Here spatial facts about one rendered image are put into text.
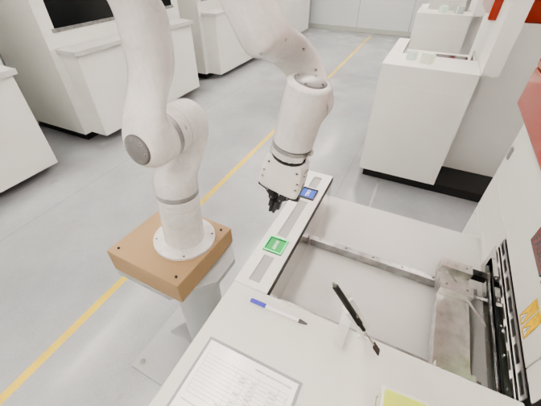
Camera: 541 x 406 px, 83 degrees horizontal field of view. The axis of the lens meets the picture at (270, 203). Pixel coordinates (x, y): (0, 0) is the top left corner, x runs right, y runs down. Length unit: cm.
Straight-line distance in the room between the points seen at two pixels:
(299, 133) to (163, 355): 146
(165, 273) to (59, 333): 126
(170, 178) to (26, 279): 180
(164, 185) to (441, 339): 78
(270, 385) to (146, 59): 68
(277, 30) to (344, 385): 65
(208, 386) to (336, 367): 25
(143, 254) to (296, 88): 67
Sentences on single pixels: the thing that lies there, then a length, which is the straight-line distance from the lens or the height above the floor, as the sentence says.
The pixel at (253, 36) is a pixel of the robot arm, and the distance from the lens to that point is 57.
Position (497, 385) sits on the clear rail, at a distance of 88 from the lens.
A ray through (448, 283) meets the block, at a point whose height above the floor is 91.
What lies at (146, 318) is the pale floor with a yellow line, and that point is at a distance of 197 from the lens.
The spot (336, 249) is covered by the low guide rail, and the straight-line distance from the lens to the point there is 104.
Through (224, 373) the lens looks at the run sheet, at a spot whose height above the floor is 97.
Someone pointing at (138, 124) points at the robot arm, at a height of 132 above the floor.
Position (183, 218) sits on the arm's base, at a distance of 88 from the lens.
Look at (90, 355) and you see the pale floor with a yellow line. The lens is 198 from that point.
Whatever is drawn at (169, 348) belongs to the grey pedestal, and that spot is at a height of 1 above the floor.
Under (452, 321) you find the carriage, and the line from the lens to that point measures 94.
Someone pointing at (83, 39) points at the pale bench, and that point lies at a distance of 377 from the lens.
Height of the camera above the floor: 161
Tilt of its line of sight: 40 degrees down
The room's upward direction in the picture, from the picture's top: straight up
